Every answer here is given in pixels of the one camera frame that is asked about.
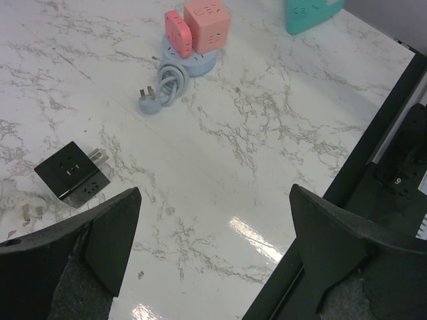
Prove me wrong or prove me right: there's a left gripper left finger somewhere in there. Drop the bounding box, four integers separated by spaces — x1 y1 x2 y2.
1 187 141 319

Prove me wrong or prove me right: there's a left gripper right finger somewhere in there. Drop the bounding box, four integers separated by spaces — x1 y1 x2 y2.
290 185 426 319

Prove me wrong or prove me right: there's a black cube plug adapter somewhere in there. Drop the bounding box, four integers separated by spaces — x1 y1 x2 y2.
34 141 109 209

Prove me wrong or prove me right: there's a blue round power strip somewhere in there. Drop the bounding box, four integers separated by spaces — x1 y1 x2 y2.
138 36 218 115

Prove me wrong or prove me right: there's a pink plug adapter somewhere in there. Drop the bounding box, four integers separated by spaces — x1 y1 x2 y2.
164 10 193 59

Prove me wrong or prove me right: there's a pink cube socket adapter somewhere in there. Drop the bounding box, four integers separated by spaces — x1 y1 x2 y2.
183 0 231 55

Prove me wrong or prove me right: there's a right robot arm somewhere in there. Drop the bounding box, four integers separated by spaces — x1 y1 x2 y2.
375 103 426 199

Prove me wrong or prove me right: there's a white plug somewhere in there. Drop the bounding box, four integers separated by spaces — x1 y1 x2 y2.
1 194 47 222

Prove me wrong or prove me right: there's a teal triangular power strip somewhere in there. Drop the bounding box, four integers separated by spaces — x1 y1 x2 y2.
284 0 345 35

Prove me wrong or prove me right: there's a white cable duct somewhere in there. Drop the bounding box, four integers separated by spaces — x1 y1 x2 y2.
416 214 427 240

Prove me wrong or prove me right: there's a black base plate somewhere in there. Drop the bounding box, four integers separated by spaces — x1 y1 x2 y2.
245 53 426 319

